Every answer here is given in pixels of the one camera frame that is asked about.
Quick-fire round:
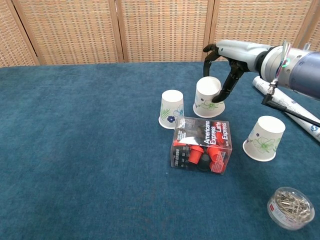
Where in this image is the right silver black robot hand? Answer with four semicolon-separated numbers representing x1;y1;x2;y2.
202;39;271;104

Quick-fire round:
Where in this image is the white floral paper cup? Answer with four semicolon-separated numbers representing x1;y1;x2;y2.
242;115;286;163
158;89;185;130
192;76;226;119

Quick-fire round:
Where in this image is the rolled white paper tube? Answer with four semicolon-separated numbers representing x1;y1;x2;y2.
252;75;320;143

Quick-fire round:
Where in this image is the clear coffee capsule box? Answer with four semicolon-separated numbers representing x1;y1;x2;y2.
170;116;233;175

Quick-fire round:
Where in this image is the round clear pin container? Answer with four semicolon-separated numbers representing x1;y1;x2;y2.
266;186;316;231

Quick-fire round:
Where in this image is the woven wooden folding screen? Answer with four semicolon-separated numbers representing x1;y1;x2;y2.
0;0;320;67

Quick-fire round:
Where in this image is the blue felt table cover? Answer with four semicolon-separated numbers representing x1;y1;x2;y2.
0;61;320;240

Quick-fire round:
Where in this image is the right arm wrist cable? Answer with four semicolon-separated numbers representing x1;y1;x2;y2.
261;41;320;127

